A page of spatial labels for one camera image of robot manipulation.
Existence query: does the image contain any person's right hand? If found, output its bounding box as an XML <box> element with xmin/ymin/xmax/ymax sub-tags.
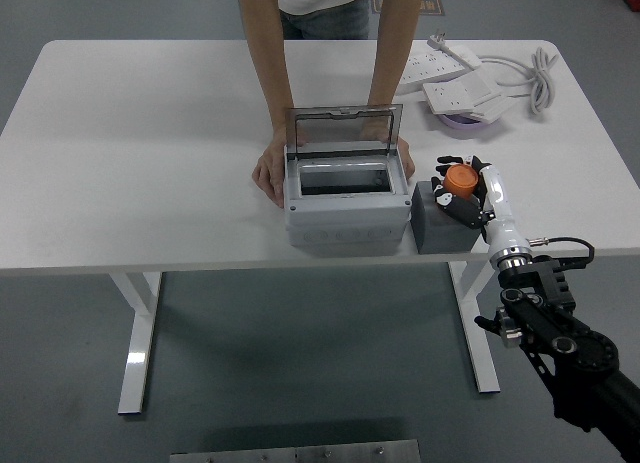
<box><xmin>252</xmin><ymin>125</ymin><xmax>289</xmax><ymax>209</ymax></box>

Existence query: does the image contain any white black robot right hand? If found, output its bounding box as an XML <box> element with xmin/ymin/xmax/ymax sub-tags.
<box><xmin>429</xmin><ymin>154</ymin><xmax>531</xmax><ymax>260</ymax></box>

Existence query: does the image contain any person's left hand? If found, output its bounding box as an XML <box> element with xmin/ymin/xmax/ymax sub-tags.
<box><xmin>357</xmin><ymin>120</ymin><xmax>417</xmax><ymax>180</ymax></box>

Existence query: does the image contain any orange cylindrical battery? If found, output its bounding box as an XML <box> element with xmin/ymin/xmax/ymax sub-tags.
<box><xmin>442</xmin><ymin>163</ymin><xmax>479</xmax><ymax>200</ymax></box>

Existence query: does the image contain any grey block battery holder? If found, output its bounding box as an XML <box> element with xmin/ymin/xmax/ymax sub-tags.
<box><xmin>410</xmin><ymin>179</ymin><xmax>489</xmax><ymax>255</ymax></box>

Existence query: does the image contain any transparent hinged box lid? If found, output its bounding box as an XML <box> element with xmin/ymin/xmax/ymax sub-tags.
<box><xmin>286</xmin><ymin>103</ymin><xmax>405</xmax><ymax>158</ymax></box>

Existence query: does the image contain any grey plastic electrical box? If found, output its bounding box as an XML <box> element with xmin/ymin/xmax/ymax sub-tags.
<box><xmin>283</xmin><ymin>145</ymin><xmax>412</xmax><ymax>247</ymax></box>

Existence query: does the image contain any purple round bowl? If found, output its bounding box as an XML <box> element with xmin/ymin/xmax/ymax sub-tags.
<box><xmin>438</xmin><ymin>110</ymin><xmax>494</xmax><ymax>133</ymax></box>

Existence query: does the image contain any long white power strip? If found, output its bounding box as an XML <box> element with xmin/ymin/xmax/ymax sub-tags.
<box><xmin>397</xmin><ymin>51</ymin><xmax>474</xmax><ymax>95</ymax></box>

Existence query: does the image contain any white table leg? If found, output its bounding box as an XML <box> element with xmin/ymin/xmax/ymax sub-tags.
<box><xmin>447</xmin><ymin>260</ymin><xmax>503</xmax><ymax>395</ymax></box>
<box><xmin>108</xmin><ymin>271</ymin><xmax>164</xmax><ymax>415</ymax></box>

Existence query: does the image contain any brown floor sign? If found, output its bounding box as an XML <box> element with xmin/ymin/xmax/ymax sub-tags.
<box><xmin>368</xmin><ymin>0</ymin><xmax>446</xmax><ymax>18</ymax></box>

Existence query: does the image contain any person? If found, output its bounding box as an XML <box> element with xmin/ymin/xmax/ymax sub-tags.
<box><xmin>276</xmin><ymin>0</ymin><xmax>374</xmax><ymax>41</ymax></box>

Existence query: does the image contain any grey metal plate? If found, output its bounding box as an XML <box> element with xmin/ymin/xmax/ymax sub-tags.
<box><xmin>169</xmin><ymin>438</ymin><xmax>421</xmax><ymax>463</ymax></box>

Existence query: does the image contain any large white wall socket panel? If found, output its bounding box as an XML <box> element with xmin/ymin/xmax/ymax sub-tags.
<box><xmin>421</xmin><ymin>75</ymin><xmax>503</xmax><ymax>116</ymax></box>

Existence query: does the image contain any small white switch panel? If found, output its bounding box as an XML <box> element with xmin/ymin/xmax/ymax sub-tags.
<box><xmin>467</xmin><ymin>95</ymin><xmax>514</xmax><ymax>124</ymax></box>

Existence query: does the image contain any white power cord with plug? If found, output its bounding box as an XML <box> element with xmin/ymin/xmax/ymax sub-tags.
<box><xmin>426</xmin><ymin>29</ymin><xmax>560</xmax><ymax>119</ymax></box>

